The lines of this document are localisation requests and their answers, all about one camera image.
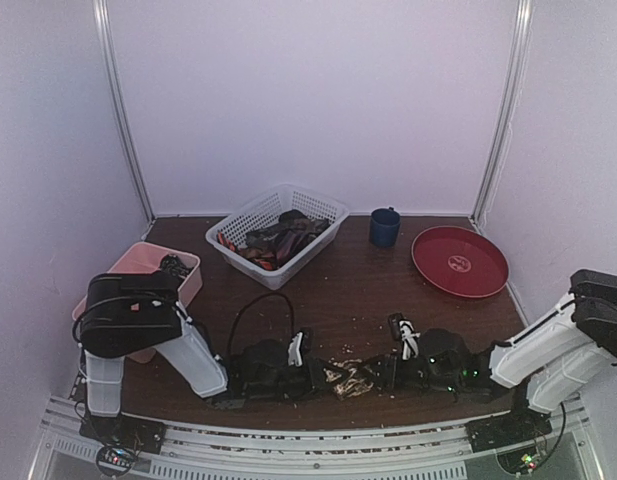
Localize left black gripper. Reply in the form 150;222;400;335
246;357;349;402

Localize paisley patterned tie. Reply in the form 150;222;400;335
323;359;376;401

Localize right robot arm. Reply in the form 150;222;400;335
363;269;617;442

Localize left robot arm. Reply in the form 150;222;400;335
72;272;330;444

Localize dark ties in basket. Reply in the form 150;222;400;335
217;209;331;271

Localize red round plate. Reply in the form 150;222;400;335
411;226;509;299

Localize dark blue mug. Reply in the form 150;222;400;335
369;207;401;248

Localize white perforated plastic basket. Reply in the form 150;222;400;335
206;184;349;290

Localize rolled dark tie in organizer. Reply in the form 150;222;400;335
159;254;192;279

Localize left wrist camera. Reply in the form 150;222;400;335
287;328;314;367

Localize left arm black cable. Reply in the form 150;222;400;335
227;293;297;366

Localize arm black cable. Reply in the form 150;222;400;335
227;293;297;366
535;399;569;466

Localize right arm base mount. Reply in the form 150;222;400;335
465;411;552;453

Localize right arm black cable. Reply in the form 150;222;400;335
535;399;569;466

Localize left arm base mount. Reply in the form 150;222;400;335
79;414;166;454

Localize aluminium front rail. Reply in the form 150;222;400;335
30;392;607;480

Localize right frame post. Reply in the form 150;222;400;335
471;0;534;230

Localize frame post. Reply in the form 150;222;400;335
92;0;156;223
471;0;534;230

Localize left frame post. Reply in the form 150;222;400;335
92;0;156;223

